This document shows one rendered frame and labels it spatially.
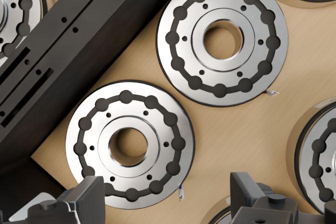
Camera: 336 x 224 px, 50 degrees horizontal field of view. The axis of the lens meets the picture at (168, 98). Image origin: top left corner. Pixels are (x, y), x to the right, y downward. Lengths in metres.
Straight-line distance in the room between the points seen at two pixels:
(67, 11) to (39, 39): 0.02
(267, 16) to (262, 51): 0.03
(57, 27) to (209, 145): 0.16
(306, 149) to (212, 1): 0.13
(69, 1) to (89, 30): 0.02
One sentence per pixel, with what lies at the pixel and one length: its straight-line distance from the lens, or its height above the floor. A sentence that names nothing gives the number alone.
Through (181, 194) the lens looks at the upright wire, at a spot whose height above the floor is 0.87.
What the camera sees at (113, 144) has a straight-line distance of 0.30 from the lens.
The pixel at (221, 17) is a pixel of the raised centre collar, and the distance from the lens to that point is 0.28.
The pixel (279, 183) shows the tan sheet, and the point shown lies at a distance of 0.33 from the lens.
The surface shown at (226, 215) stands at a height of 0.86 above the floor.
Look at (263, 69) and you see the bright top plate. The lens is 0.29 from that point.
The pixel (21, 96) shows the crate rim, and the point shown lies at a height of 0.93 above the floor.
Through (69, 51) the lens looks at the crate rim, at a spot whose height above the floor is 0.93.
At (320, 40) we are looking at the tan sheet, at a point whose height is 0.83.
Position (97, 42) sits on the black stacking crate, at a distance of 0.23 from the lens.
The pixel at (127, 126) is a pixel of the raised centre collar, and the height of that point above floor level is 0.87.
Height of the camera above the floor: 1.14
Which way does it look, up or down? 87 degrees down
